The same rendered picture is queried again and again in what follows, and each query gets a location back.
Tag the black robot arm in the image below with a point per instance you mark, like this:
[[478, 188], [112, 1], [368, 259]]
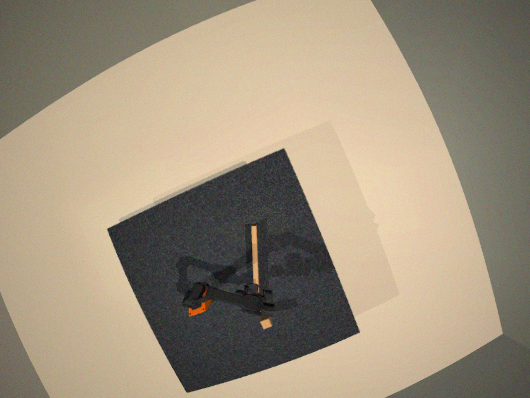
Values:
[[251, 303]]

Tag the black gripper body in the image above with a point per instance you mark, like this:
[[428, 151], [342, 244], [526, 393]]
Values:
[[267, 295]]

